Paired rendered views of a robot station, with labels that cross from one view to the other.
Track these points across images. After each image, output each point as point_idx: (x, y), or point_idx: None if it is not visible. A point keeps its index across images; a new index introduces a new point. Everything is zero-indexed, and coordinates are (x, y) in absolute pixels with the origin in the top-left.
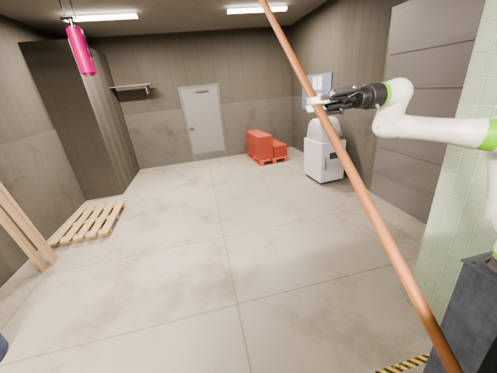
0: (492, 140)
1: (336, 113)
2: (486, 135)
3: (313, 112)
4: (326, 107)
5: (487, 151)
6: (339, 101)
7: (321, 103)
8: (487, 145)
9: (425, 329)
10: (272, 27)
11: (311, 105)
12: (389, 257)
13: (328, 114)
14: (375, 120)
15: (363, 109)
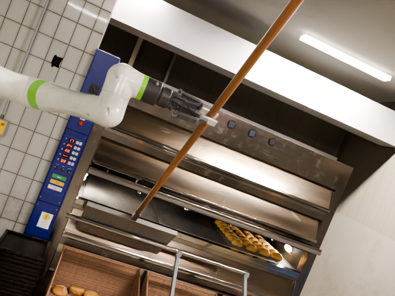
0: None
1: (181, 118)
2: None
3: (209, 124)
4: (195, 116)
5: None
6: (184, 106)
7: (202, 114)
8: None
9: (151, 199)
10: (286, 22)
11: (211, 118)
12: (162, 184)
13: (190, 121)
14: (124, 110)
15: (153, 105)
